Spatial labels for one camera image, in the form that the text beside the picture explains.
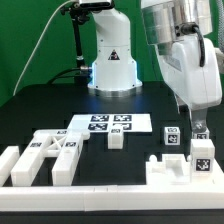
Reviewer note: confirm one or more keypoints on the black camera stand pole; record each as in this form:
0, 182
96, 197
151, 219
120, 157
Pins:
78, 17

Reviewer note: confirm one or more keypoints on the white cube nut right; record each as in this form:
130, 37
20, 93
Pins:
202, 135

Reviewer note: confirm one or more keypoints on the white U-shaped border fence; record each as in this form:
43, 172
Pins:
103, 198

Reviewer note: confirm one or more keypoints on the white cube nut left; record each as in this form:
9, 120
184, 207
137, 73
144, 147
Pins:
172, 135

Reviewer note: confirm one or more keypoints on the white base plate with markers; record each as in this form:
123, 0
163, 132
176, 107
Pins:
101, 123

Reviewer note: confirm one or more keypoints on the white chair back frame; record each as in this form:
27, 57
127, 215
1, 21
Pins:
63, 145

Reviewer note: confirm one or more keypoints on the white cube nut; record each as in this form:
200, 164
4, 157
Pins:
172, 135
202, 135

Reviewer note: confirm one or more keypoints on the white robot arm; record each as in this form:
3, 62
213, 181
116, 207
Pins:
165, 22

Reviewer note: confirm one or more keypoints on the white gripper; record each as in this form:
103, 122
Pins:
198, 87

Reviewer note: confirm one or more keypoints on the white chair seat block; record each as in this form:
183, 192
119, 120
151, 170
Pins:
172, 169

